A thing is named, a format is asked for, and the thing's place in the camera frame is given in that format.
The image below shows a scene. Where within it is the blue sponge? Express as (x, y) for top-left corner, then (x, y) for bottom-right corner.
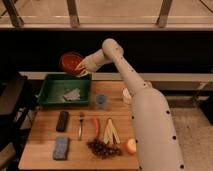
(53, 136), (69, 160)

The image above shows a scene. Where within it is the orange carrot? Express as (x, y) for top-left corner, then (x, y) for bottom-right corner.
(93, 117), (100, 138)

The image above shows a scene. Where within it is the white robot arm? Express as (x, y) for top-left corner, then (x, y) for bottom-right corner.
(78, 38), (186, 171)

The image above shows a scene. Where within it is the blue plastic cup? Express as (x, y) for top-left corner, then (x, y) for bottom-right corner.
(96, 94), (108, 109)

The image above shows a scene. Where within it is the white cup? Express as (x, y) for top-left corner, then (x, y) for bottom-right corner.
(123, 88), (132, 104)

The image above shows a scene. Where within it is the green plastic tray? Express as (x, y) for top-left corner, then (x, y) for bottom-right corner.
(38, 74), (91, 107)

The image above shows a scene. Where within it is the crumpled white paper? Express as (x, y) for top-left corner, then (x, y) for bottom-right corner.
(63, 88), (80, 101)

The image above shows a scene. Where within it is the black rectangular block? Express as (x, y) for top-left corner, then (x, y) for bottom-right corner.
(56, 111), (69, 132)

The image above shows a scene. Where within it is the red bowl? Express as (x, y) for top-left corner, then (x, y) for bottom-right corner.
(59, 52), (86, 76)

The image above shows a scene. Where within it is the dark grape bunch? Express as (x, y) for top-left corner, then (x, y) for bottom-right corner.
(87, 139), (122, 159)

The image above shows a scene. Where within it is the dark chair at left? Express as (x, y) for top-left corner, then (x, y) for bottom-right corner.
(0, 75), (37, 169)

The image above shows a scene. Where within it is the metal fork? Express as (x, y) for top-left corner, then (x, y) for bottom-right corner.
(78, 112), (84, 141)

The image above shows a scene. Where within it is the orange fruit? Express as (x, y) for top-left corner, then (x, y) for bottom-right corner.
(125, 138), (136, 154)

